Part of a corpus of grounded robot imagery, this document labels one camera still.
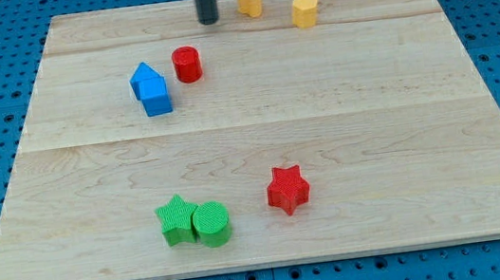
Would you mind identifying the green star block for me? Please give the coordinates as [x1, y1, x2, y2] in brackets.
[155, 194, 198, 247]

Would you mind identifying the light wooden board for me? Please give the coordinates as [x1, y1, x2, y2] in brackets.
[0, 0, 500, 280]

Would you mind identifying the blue triangular prism block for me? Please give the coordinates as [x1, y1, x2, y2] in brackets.
[129, 62, 161, 100]

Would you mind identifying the yellow hexagon block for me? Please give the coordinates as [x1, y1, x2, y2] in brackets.
[291, 0, 319, 28]

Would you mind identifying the red cylinder block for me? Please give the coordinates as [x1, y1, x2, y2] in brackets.
[171, 46, 203, 84]

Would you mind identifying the blue cube block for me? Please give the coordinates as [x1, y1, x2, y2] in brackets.
[139, 77, 174, 117]

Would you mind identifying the yellow heart block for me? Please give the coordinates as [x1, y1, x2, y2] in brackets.
[236, 0, 263, 18]

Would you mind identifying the green cylinder block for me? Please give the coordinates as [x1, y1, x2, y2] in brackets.
[192, 201, 231, 248]

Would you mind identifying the red star block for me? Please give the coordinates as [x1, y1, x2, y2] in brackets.
[267, 165, 310, 215]

